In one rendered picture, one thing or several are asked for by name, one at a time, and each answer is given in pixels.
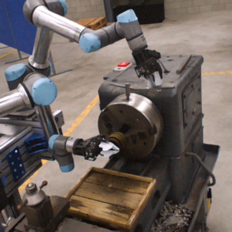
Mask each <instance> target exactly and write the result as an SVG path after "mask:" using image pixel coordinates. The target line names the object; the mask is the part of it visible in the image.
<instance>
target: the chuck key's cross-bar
mask: <svg viewBox="0 0 232 232"><path fill-rule="evenodd" d="M110 85H113V86H117V87H123V88H125V87H126V86H124V85H120V84H115V83H110ZM170 88H175V86H164V87H151V88H149V87H140V88H135V87H129V89H130V90H134V91H143V90H161V89H170Z"/></svg>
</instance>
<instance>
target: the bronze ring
mask: <svg viewBox="0 0 232 232"><path fill-rule="evenodd" d="M123 135H124V134H122V133H121V132H113V133H111V134H110V135H109V138H108V139H107V140H108V141H110V142H111V143H113V144H114V145H115V146H116V147H117V148H119V151H121V150H122V149H123V148H125V147H126V144H127V142H126V139H125V137H124V136H123Z"/></svg>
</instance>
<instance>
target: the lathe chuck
mask: <svg viewBox="0 0 232 232"><path fill-rule="evenodd" d="M125 99H126V96H122V97H118V98H116V99H114V100H113V101H112V102H111V103H109V104H108V105H107V106H106V107H105V108H104V109H103V110H102V111H101V113H100V114H99V117H98V123H97V125H98V131H99V134H104V135H105V139H106V140H107V139H108V138H109V134H108V133H107V132H108V131H109V130H108V129H107V128H106V127H105V125H106V123H105V121H104V120H103V119H102V118H101V116H103V115H104V112H103V111H104V110H105V109H106V108H108V109H109V110H110V111H111V112H112V113H113V115H114V116H115V117H116V118H117V120H119V121H120V122H121V124H123V126H122V127H121V128H120V130H119V131H118V132H121V133H123V134H125V133H126V132H127V131H128V128H127V127H126V125H125V124H127V125H128V126H129V127H131V128H152V127H154V126H155V130H156V134H154V135H150V137H149V139H139V140H138V141H132V142H131V144H126V147H125V150H124V152H123V156H122V157H125V158H129V159H139V158H143V157H145V156H147V155H148V154H149V153H150V152H151V151H152V149H153V148H154V147H155V145H156V144H157V142H158V140H159V139H160V137H161V132H162V127H161V122H160V119H159V117H158V115H157V113H156V111H155V110H154V109H153V108H152V107H151V105H149V104H148V103H146V102H145V101H144V100H142V99H140V98H137V97H132V96H129V99H131V101H125Z"/></svg>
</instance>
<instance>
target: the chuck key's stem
mask: <svg viewBox="0 0 232 232"><path fill-rule="evenodd" d="M130 86H131V85H130V84H129V83H126V100H127V101H129V96H130V95H131V90H130V89H129V87H130Z"/></svg>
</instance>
